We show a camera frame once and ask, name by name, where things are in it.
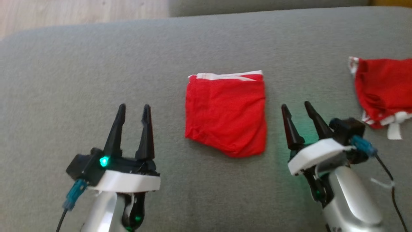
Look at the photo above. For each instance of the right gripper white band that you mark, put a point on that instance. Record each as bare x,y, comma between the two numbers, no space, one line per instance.
315,156

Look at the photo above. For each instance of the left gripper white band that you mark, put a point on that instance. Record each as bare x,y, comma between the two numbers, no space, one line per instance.
132,182

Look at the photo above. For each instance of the red shorts white stripe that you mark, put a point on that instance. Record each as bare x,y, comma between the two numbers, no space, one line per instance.
225,116

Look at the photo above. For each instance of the right arm silver white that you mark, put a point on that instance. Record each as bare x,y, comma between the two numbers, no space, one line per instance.
351,199

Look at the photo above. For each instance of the left arm silver white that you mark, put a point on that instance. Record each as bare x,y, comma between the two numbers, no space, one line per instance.
103,212

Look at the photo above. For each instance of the large grey sofa seat cushion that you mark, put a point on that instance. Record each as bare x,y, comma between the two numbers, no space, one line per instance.
128,80

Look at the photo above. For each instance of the red jersey number 23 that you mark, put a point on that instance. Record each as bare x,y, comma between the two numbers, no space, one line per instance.
383,87

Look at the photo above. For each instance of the yellow sofa back cushion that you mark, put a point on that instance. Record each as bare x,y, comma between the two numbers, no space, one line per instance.
391,2

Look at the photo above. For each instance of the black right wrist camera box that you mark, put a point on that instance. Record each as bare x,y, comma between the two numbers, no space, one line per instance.
347,129

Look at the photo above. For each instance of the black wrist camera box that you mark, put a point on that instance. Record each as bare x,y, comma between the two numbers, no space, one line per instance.
83,166
347,129

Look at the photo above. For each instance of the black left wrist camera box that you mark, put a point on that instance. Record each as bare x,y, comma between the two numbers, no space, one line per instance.
83,166

